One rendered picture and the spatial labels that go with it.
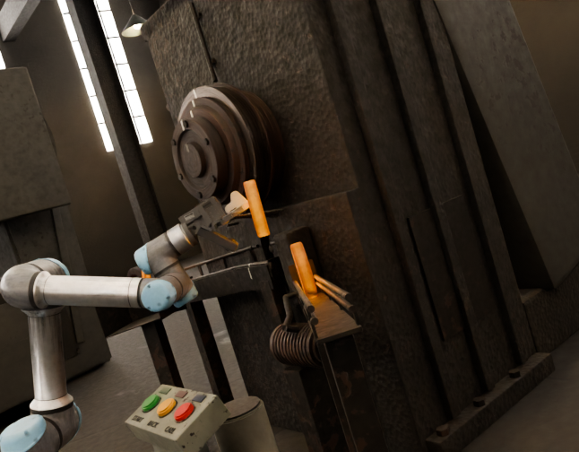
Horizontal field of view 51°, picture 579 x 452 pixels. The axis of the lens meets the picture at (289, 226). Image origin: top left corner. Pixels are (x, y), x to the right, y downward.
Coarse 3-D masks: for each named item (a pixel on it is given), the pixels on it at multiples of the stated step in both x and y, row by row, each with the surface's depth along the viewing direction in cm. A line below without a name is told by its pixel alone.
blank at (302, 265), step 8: (296, 248) 163; (296, 256) 161; (304, 256) 160; (296, 264) 161; (304, 264) 160; (304, 272) 159; (304, 280) 160; (312, 280) 160; (304, 288) 161; (312, 288) 161; (312, 296) 164
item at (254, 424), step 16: (240, 400) 135; (256, 400) 132; (240, 416) 126; (256, 416) 127; (224, 432) 126; (240, 432) 126; (256, 432) 127; (272, 432) 133; (224, 448) 127; (240, 448) 126; (256, 448) 126; (272, 448) 129
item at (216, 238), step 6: (198, 234) 163; (204, 234) 163; (210, 234) 163; (216, 234) 163; (210, 240) 163; (216, 240) 163; (222, 240) 163; (228, 240) 163; (234, 240) 165; (222, 246) 164; (228, 246) 164; (234, 246) 164
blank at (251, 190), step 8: (248, 184) 161; (248, 192) 159; (256, 192) 159; (248, 200) 158; (256, 200) 158; (256, 208) 158; (256, 216) 158; (264, 216) 158; (256, 224) 159; (264, 224) 159; (256, 232) 161; (264, 232) 162
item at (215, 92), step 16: (192, 96) 211; (208, 96) 203; (224, 96) 196; (240, 96) 200; (240, 112) 193; (240, 128) 194; (256, 128) 195; (256, 144) 194; (256, 160) 193; (256, 176) 195
